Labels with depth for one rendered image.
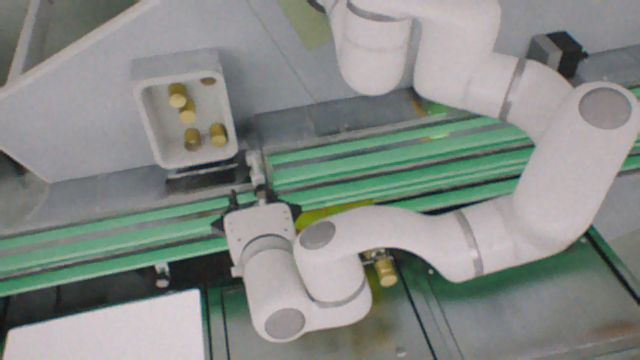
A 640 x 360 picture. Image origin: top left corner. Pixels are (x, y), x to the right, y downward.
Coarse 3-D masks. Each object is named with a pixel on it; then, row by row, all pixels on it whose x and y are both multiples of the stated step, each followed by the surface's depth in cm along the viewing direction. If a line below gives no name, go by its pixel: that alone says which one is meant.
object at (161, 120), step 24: (192, 72) 108; (216, 72) 109; (144, 96) 112; (168, 96) 118; (192, 96) 119; (216, 96) 120; (144, 120) 112; (168, 120) 122; (216, 120) 125; (168, 144) 125; (192, 144) 125
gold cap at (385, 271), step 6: (378, 264) 113; (384, 264) 113; (390, 264) 113; (378, 270) 113; (384, 270) 112; (390, 270) 112; (378, 276) 113; (384, 276) 111; (390, 276) 111; (396, 276) 111; (384, 282) 112; (390, 282) 112
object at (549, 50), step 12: (540, 36) 129; (552, 36) 128; (564, 36) 128; (540, 48) 127; (552, 48) 125; (564, 48) 125; (576, 48) 124; (540, 60) 127; (552, 60) 125; (564, 60) 126; (576, 60) 126; (564, 72) 128
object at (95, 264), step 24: (624, 168) 135; (408, 192) 133; (432, 192) 133; (456, 192) 132; (480, 192) 132; (504, 192) 132; (168, 240) 127; (192, 240) 127; (216, 240) 126; (48, 264) 124; (72, 264) 124; (96, 264) 123; (120, 264) 123; (144, 264) 122; (0, 288) 120; (24, 288) 120
